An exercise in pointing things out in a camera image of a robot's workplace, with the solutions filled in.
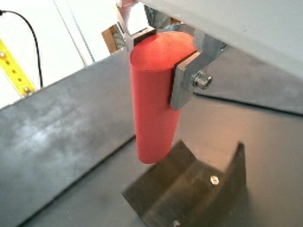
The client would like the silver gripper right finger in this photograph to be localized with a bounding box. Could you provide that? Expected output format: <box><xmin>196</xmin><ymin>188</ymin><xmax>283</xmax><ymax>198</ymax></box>
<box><xmin>170</xmin><ymin>28</ymin><xmax>228</xmax><ymax>110</ymax></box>

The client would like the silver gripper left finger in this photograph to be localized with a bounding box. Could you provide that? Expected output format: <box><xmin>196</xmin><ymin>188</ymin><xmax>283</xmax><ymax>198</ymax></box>
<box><xmin>116</xmin><ymin>0</ymin><xmax>156</xmax><ymax>51</ymax></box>

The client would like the red oval cylinder peg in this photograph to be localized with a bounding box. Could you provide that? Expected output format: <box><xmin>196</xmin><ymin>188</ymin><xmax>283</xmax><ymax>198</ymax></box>
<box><xmin>129</xmin><ymin>31</ymin><xmax>194</xmax><ymax>164</ymax></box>

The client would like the black curved fixture stand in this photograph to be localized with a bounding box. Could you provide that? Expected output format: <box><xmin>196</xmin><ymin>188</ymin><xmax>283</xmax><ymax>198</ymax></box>
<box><xmin>121</xmin><ymin>142</ymin><xmax>245</xmax><ymax>227</ymax></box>

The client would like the yellow perforated bar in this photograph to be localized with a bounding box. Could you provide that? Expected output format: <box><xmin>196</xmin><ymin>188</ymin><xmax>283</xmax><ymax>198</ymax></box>
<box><xmin>0</xmin><ymin>39</ymin><xmax>36</xmax><ymax>97</ymax></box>

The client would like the black cable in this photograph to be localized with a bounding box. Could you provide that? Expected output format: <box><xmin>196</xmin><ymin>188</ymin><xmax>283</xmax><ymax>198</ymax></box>
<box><xmin>0</xmin><ymin>9</ymin><xmax>45</xmax><ymax>90</ymax></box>

